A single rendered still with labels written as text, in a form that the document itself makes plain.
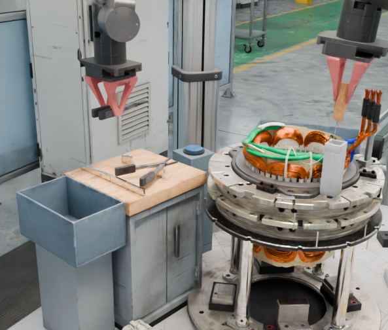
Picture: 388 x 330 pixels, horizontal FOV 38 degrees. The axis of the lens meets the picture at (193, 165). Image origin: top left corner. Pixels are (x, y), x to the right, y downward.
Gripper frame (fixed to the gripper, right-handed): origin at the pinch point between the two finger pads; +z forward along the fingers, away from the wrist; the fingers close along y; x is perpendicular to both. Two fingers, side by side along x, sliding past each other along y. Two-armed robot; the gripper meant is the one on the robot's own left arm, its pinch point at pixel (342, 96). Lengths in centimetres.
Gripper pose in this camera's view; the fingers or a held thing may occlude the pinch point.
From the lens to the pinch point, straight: 92.2
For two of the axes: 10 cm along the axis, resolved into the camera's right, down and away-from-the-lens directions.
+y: 9.0, 2.6, -3.4
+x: 4.2, -3.3, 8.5
